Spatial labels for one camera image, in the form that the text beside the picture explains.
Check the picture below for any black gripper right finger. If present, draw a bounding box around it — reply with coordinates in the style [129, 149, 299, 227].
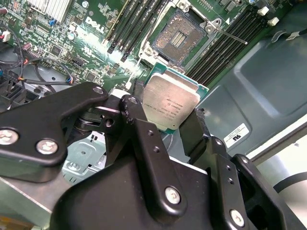
[179, 108, 291, 230]

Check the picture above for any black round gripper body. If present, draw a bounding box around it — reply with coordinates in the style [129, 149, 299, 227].
[50, 157, 223, 230]

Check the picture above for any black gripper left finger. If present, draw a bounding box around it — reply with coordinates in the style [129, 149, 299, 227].
[0, 80, 188, 219]

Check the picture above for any metal wire locking lever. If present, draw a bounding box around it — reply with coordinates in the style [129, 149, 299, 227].
[214, 26, 249, 46]

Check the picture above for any metal socket cover frame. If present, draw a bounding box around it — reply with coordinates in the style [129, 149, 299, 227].
[124, 54, 144, 90]

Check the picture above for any silver green CPU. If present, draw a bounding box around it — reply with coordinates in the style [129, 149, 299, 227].
[142, 62, 210, 132]

